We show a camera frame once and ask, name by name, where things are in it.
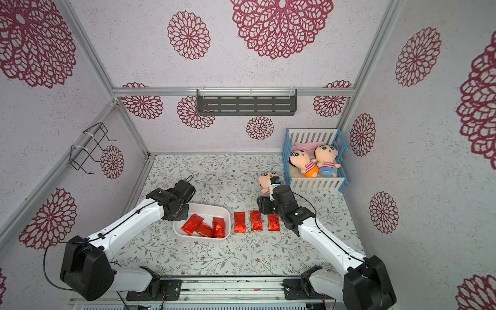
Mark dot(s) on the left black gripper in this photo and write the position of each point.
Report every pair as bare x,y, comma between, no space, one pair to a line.
184,216

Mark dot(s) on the red tea bag three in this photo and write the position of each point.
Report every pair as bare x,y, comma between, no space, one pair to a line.
273,223

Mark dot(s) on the red tea bag five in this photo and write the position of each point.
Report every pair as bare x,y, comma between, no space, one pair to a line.
192,224

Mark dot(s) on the red tea bag two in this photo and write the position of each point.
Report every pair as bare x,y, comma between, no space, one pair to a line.
256,221

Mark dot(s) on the white plastic storage box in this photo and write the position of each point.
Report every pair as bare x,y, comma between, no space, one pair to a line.
208,212

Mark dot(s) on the red tea bag one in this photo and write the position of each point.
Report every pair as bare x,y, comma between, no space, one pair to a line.
240,222

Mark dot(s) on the red tea bag four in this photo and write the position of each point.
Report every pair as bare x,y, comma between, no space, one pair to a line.
205,230

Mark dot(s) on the red tea bag six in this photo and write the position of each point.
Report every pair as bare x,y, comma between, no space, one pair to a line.
219,227

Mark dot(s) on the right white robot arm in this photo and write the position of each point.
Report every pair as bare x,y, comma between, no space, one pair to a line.
360,282

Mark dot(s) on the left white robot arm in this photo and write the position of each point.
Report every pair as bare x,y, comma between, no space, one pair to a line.
87,262

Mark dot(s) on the plush doll on table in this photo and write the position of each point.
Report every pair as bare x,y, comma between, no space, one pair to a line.
265,181

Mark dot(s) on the plush doll orange pants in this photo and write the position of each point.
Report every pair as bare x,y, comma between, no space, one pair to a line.
303,161

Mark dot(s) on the blue white toy crib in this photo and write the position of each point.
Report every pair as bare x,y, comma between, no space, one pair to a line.
298,137

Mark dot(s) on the pink blanket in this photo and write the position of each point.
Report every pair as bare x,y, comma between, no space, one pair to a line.
308,147

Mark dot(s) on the plush doll blue pants crib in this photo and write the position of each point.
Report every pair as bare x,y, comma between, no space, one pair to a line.
325,156

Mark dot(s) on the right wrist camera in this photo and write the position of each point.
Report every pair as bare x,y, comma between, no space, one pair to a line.
274,182

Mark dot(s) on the metal base rail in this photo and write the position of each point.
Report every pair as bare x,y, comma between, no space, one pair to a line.
215,292

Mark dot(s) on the black wire wall rack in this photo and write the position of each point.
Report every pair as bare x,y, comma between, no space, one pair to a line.
80,154

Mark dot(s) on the grey wall shelf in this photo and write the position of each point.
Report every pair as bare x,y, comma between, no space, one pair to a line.
251,103

